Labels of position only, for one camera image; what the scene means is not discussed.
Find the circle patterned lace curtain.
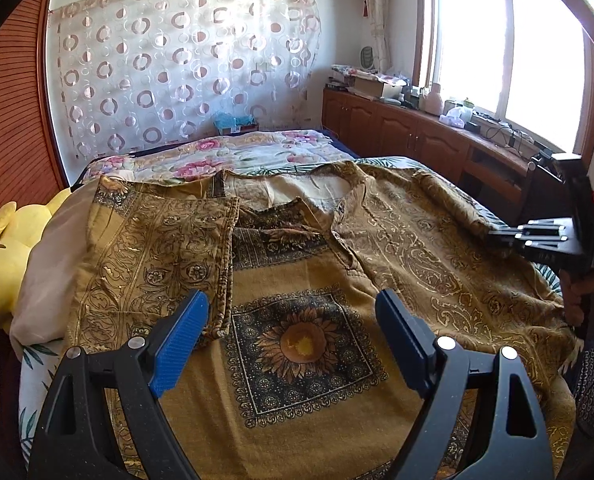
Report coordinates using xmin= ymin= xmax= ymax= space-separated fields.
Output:
xmin=50 ymin=0 xmax=323 ymax=161

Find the person's dark patterned clothing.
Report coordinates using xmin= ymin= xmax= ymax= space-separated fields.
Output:
xmin=574 ymin=345 xmax=594 ymax=438

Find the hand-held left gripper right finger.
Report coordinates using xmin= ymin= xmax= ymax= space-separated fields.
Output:
xmin=375 ymin=288 xmax=560 ymax=480

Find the person's right hand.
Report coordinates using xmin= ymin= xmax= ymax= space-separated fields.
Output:
xmin=559 ymin=265 xmax=594 ymax=328

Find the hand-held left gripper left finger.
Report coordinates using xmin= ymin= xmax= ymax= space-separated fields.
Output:
xmin=27 ymin=289 xmax=211 ymax=480

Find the floral window curtain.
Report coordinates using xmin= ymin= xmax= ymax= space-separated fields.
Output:
xmin=359 ymin=0 xmax=418 ymax=81

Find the white plastic bag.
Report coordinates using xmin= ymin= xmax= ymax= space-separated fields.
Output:
xmin=439 ymin=106 xmax=472 ymax=128

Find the white plastic jug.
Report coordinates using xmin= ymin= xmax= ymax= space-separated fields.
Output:
xmin=422 ymin=82 xmax=445 ymax=116

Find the golden brown patterned shirt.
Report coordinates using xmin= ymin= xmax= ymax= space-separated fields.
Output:
xmin=66 ymin=160 xmax=578 ymax=480

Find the window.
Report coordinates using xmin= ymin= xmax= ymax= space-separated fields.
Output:
xmin=412 ymin=0 xmax=594 ymax=156

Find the black cable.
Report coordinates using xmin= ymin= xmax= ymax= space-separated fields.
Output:
xmin=482 ymin=120 xmax=532 ymax=148

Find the floral pink quilt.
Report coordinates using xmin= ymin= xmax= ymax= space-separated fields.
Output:
xmin=84 ymin=129 xmax=348 ymax=186

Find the brown wooden cabinet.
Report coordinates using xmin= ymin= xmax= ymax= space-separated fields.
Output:
xmin=322 ymin=85 xmax=542 ymax=201

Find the dark blue mattress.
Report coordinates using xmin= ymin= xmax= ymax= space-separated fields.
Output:
xmin=322 ymin=130 xmax=360 ymax=158

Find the yellow plush toy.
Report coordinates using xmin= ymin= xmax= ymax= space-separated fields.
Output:
xmin=0 ymin=187 xmax=73 ymax=331

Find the reddish wooden wardrobe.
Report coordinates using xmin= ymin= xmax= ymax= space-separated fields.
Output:
xmin=0 ymin=0 xmax=70 ymax=241

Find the cardboard box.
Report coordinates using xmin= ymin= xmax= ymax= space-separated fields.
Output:
xmin=349 ymin=74 xmax=395 ymax=100

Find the beige pillow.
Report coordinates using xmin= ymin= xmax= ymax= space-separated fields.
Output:
xmin=10 ymin=187 xmax=100 ymax=348

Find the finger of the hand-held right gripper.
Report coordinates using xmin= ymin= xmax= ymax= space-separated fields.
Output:
xmin=526 ymin=217 xmax=575 ymax=237
xmin=487 ymin=229 xmax=575 ymax=262

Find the small grey fan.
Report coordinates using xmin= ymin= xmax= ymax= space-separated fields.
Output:
xmin=358 ymin=46 xmax=380 ymax=72

